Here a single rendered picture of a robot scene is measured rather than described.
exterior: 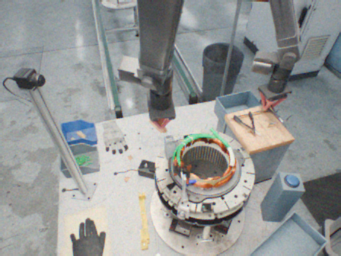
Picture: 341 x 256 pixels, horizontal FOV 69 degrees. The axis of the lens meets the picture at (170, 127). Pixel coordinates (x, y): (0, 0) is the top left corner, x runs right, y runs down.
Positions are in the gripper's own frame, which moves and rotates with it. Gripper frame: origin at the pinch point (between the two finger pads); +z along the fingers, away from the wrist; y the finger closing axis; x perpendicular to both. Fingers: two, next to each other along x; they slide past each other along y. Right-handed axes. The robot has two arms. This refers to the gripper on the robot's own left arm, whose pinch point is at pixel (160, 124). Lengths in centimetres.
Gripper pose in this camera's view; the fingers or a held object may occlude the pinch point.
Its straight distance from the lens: 72.4
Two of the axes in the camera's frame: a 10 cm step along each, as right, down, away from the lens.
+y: 1.6, 7.8, -6.1
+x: 9.9, -1.0, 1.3
